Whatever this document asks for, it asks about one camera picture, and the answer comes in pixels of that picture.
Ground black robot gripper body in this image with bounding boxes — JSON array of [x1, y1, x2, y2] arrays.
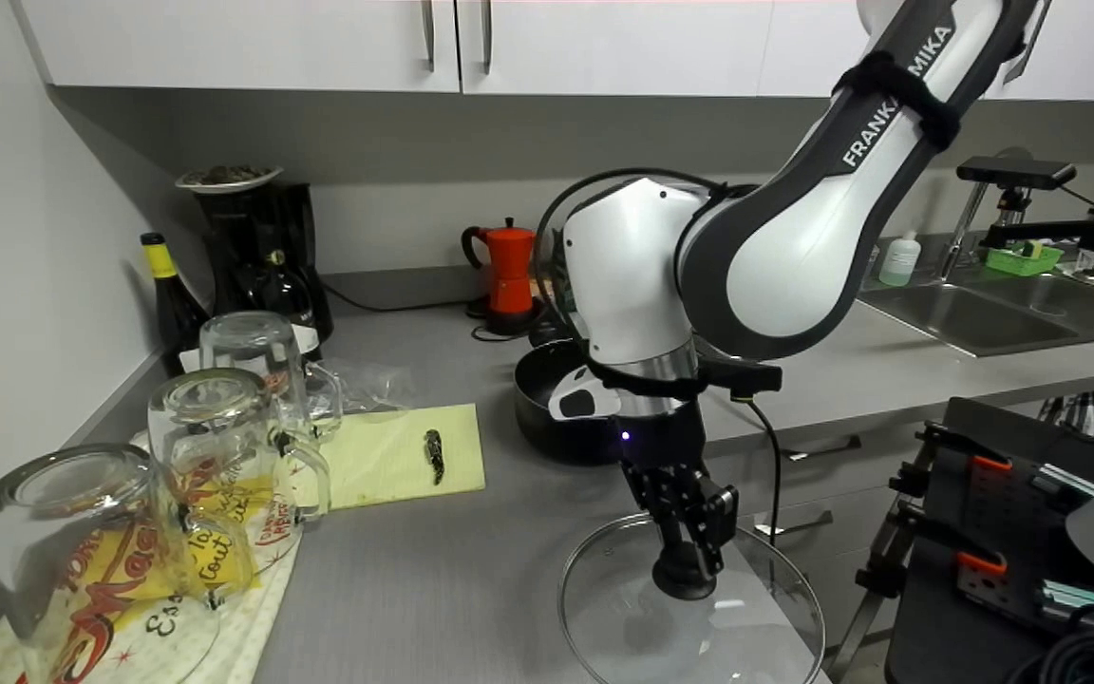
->
[[610, 399, 744, 539]]

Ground glass lid with black knob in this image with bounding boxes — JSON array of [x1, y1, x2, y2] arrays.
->
[[556, 504, 830, 684]]

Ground black cooking pot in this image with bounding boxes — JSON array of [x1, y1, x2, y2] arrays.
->
[[514, 335, 633, 468]]

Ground red moka pot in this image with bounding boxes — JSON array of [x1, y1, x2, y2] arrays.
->
[[457, 214, 542, 337]]

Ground grey lower drawer cabinet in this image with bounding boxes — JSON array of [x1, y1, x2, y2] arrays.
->
[[695, 371, 1094, 660]]

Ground metal tripod leg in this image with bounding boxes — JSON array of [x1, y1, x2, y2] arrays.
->
[[828, 490, 946, 677]]

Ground small dark object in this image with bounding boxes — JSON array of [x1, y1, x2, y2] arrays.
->
[[416, 426, 452, 490]]

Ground orange clamp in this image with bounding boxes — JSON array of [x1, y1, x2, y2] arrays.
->
[[951, 546, 1014, 590], [965, 450, 1023, 484]]

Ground black equipment cart panel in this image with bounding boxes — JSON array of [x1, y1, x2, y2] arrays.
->
[[880, 394, 1094, 684]]

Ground white soap bottle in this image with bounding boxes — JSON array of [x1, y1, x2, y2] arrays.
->
[[878, 228, 925, 290]]

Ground stainless steel sink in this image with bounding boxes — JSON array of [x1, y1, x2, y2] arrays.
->
[[858, 265, 1094, 361]]

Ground green sponge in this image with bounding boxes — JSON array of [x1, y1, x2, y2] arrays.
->
[[978, 237, 1072, 283]]

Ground small clear glass mug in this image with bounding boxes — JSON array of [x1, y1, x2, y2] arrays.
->
[[193, 309, 347, 441]]

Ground printed dish towel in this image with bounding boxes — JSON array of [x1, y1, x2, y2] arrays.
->
[[0, 498, 309, 684]]

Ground black coffee maker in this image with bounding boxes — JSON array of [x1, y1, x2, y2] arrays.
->
[[171, 161, 338, 349]]

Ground dark bottle with yellow cap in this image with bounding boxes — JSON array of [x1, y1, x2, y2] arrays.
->
[[136, 228, 211, 380]]

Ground white upper cabinets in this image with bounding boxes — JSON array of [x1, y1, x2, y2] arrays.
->
[[6, 0, 1094, 108]]

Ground large clear glass mug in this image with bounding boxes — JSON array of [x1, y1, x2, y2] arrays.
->
[[0, 441, 198, 684]]

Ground long black power cable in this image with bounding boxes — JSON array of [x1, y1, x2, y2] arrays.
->
[[732, 392, 785, 601]]

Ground metal drawer handle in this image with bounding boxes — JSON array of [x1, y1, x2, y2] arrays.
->
[[782, 433, 867, 468], [748, 504, 840, 545]]

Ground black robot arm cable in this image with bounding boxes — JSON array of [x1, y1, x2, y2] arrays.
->
[[528, 165, 732, 335]]

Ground clear glass mug with handle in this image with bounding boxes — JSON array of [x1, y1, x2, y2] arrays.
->
[[143, 364, 333, 601]]

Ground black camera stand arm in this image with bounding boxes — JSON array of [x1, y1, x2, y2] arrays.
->
[[940, 180, 1094, 278]]

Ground black stereo camera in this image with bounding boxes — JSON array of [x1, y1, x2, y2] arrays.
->
[[952, 152, 1077, 195]]

